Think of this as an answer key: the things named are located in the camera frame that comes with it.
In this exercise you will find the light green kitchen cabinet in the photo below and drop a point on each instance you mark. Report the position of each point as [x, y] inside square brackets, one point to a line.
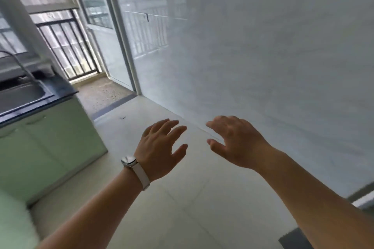
[52, 146]

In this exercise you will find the person's left thumb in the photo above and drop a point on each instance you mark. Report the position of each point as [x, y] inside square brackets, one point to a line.
[179, 153]

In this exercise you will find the person's right forearm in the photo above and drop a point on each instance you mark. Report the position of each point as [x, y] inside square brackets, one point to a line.
[309, 199]

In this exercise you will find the dark kitchen countertop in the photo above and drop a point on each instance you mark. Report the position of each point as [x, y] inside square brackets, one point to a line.
[62, 88]

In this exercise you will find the person's left middle finger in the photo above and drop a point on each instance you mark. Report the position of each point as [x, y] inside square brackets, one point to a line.
[171, 126]

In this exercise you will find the person's right hand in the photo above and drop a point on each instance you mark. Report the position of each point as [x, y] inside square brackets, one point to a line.
[242, 143]

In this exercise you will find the white window frame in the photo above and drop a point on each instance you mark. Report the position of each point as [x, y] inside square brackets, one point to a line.
[26, 15]

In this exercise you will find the metal faucet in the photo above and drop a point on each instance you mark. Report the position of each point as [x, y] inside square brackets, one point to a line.
[22, 66]

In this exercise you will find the stainless steel sink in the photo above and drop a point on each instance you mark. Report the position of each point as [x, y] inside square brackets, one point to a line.
[20, 95]

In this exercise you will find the white framed glass sliding door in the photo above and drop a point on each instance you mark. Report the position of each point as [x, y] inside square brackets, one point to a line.
[108, 38]

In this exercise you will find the person's right thumb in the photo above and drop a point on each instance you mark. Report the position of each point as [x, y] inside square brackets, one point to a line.
[215, 146]

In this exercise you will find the person's left forearm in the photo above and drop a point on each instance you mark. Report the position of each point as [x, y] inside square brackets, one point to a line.
[96, 211]

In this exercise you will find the person's left hand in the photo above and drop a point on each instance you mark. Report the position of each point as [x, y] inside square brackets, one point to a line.
[156, 152]

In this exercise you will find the white wristwatch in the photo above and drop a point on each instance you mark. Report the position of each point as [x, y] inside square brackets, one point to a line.
[137, 171]

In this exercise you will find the black metal balcony railing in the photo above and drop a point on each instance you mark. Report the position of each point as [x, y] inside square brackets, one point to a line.
[70, 47]

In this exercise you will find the dark grey floor mat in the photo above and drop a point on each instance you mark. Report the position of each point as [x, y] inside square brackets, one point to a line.
[293, 240]

